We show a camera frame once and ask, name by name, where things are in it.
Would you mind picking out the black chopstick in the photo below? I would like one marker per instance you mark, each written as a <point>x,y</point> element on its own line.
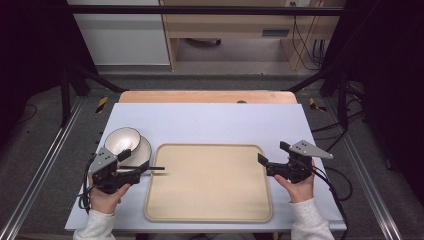
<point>157,168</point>

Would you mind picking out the white board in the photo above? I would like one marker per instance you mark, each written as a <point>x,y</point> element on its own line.
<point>206,123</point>

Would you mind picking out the black metal stand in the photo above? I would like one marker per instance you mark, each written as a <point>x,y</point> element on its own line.
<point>66,100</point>
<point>342,100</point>

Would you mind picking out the white plate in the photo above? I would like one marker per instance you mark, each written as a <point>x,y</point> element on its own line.
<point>143,151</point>

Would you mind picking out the yellow black tape piece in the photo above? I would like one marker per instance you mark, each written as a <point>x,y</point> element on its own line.
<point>102,104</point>
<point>315,105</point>

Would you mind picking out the person's right hand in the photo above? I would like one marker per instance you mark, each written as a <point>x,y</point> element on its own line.
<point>301,191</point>

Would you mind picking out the beige tray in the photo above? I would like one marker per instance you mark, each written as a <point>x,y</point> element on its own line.
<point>210,183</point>

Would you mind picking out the white bowl with dark rim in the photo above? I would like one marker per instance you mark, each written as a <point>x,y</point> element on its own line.
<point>121,140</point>

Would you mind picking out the black curtain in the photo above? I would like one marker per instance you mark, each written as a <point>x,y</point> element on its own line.
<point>30,50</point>
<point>390,83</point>

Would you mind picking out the person's left hand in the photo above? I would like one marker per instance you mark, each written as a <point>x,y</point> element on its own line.
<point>106,201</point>

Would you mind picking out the wooden desk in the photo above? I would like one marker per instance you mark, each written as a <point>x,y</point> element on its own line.
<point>230,25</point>

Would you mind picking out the white cabinet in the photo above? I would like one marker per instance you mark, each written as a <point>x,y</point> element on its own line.
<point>123,36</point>

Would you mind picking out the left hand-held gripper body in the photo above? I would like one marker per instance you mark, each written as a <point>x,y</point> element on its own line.
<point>103,161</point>

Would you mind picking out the aluminium rail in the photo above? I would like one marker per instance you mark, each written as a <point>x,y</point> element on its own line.
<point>43,160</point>
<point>366,183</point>

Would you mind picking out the wooden table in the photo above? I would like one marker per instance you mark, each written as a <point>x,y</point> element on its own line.
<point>200,96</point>

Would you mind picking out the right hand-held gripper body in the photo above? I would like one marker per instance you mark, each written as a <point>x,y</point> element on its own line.
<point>298,166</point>

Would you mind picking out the black metal frame bar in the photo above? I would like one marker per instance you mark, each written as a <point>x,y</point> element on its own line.
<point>200,10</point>

